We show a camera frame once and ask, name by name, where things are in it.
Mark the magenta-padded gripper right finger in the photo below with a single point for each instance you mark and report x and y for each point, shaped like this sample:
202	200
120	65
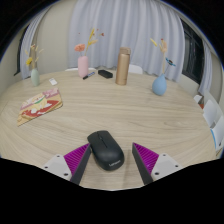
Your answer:
165	164

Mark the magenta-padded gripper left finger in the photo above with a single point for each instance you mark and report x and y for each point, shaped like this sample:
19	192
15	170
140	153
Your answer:
60	165

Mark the black computer mouse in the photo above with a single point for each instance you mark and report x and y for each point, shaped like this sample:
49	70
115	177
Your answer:
106	151

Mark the colourful printed mouse pad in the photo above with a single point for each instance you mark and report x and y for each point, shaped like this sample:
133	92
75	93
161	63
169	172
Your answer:
40	106

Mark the white and blue chairs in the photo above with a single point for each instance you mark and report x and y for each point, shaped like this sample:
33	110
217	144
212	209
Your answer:
213	116

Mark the blue vase with dried flowers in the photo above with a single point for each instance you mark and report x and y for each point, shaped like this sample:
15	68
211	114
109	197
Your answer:
159	86

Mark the green vase with yellow flowers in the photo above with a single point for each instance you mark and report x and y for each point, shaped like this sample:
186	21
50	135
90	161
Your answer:
35	78

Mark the black and blue marker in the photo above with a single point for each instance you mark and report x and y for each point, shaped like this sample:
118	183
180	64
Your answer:
89	75

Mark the pink vase with dried flowers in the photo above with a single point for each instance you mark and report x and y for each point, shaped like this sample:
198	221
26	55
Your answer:
83	68

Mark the black rectangular case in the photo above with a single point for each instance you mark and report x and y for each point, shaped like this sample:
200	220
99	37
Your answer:
105	73

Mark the narrow white curtain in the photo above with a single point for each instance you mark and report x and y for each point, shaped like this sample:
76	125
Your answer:
30	36
206	70

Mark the gold metal drink bottle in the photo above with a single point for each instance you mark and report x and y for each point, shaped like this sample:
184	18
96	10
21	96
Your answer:
122	68

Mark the dark window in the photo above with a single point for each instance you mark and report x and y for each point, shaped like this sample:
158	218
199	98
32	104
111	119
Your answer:
193	53
19	53

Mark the wide white curtain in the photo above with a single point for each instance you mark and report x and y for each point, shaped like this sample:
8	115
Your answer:
133	30

